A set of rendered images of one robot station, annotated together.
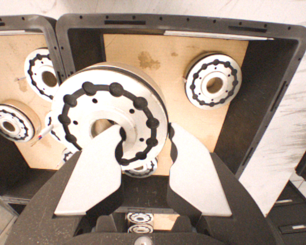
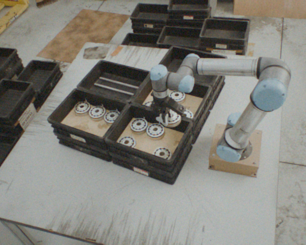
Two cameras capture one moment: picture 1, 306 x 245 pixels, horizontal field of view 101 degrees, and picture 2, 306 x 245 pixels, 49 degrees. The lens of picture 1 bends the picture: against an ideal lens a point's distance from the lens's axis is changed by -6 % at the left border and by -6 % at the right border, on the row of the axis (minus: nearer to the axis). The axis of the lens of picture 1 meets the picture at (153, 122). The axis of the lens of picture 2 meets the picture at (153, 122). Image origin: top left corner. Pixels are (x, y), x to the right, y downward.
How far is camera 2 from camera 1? 1.65 m
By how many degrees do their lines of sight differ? 35
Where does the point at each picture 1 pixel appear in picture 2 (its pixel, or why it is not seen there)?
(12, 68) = (193, 108)
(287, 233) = not seen: outside the picture
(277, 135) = (98, 211)
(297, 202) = not seen: outside the picture
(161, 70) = (172, 145)
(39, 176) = (150, 88)
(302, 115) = (107, 227)
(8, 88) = (188, 102)
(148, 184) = (125, 123)
